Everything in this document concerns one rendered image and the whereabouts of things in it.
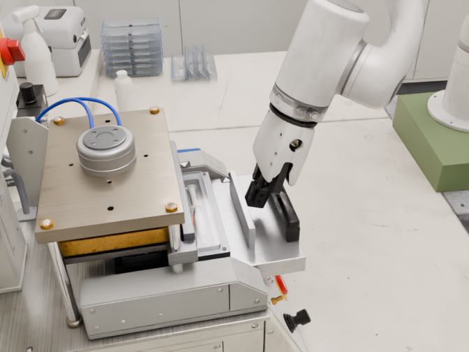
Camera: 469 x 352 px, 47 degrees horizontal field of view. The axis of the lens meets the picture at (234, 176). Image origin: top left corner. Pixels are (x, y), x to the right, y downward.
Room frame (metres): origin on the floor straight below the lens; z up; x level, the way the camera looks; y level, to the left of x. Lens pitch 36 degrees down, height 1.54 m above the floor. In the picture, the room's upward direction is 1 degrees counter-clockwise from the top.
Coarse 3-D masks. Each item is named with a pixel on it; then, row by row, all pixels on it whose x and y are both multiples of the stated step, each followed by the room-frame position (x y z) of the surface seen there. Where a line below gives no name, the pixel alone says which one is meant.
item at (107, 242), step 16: (80, 240) 0.52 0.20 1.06; (96, 240) 0.52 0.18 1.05; (112, 240) 0.52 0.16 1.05; (128, 240) 0.53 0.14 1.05; (144, 240) 0.53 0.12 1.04; (160, 240) 0.54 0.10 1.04; (64, 256) 0.51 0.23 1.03; (80, 256) 0.52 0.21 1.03; (96, 256) 0.52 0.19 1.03; (112, 256) 0.52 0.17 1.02
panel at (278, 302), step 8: (264, 280) 0.59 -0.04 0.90; (272, 288) 0.61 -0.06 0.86; (280, 288) 0.66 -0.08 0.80; (272, 296) 0.57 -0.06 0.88; (280, 296) 0.55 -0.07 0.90; (272, 304) 0.54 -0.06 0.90; (280, 304) 0.59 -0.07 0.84; (288, 304) 0.65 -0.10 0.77; (272, 312) 0.52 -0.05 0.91; (280, 312) 0.55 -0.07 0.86; (288, 312) 0.61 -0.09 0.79; (280, 320) 0.52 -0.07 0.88; (288, 328) 0.54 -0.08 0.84; (296, 328) 0.59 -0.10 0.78; (296, 336) 0.56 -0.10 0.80; (296, 344) 0.53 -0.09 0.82
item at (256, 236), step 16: (240, 176) 0.77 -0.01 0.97; (224, 192) 0.73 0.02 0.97; (240, 192) 0.67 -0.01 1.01; (224, 208) 0.68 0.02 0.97; (240, 208) 0.65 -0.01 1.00; (256, 208) 0.68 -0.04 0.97; (272, 208) 0.68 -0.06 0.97; (224, 224) 0.64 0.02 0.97; (240, 224) 0.64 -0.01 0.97; (256, 224) 0.64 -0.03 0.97; (272, 224) 0.64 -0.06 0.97; (240, 240) 0.61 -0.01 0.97; (256, 240) 0.61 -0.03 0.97; (272, 240) 0.60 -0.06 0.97; (240, 256) 0.57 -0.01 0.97; (256, 256) 0.57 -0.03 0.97; (272, 256) 0.57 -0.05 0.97; (288, 256) 0.57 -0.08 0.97; (304, 256) 0.57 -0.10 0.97; (112, 272) 0.54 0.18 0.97; (272, 272) 0.56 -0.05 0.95; (288, 272) 0.56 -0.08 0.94
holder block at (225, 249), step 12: (204, 180) 0.73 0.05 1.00; (216, 204) 0.66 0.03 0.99; (216, 216) 0.63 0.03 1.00; (204, 252) 0.56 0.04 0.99; (216, 252) 0.56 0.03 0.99; (228, 252) 0.56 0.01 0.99; (120, 264) 0.53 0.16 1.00; (132, 264) 0.53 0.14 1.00; (144, 264) 0.53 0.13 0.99; (156, 264) 0.54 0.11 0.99; (168, 264) 0.54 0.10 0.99
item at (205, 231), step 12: (192, 180) 0.72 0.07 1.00; (192, 192) 0.68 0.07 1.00; (204, 192) 0.68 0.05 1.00; (192, 204) 0.65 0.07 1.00; (204, 204) 0.65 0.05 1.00; (192, 216) 0.63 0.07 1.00; (204, 216) 0.62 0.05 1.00; (204, 228) 0.60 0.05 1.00; (204, 240) 0.57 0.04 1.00; (216, 240) 0.57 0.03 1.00
